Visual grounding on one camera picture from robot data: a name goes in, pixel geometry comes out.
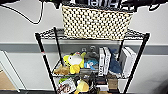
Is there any black bag with white print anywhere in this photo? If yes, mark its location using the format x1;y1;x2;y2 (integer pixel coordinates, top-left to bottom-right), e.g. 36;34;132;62
71;0;134;10

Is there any large white box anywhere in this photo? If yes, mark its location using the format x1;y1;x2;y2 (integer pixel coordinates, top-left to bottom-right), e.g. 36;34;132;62
118;46;138;79

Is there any yellow and white plush toy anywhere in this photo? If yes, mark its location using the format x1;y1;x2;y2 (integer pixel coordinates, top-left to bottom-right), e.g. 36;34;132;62
63;51;87;75

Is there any narrow white box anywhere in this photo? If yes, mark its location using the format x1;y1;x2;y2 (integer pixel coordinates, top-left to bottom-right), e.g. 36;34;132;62
97;47;107;77
103;46;113;76

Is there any brown plush toy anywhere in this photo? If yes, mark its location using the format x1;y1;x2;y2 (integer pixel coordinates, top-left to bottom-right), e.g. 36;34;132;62
53;65;71;76

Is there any blue and white small packet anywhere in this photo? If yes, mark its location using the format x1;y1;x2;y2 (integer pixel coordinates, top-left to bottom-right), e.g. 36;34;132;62
83;58;100;71

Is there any small brown cardboard box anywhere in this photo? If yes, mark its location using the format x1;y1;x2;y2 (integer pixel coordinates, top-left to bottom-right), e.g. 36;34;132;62
106;77;120;91

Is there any white and red snack bag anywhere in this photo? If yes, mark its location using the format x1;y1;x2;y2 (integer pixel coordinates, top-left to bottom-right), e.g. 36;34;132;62
56;76;77;94

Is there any small yellow toy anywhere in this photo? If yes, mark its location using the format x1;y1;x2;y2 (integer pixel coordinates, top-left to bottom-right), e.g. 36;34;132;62
74;79;90;94

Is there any thin black cable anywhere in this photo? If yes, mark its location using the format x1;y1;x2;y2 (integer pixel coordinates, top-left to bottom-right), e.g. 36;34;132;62
0;3;46;25

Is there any black wire shelf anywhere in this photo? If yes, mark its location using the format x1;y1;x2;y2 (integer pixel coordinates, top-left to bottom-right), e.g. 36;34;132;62
34;26;151;94

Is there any white door frame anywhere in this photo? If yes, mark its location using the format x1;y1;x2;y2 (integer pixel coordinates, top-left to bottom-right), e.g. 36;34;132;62
0;49;18;91

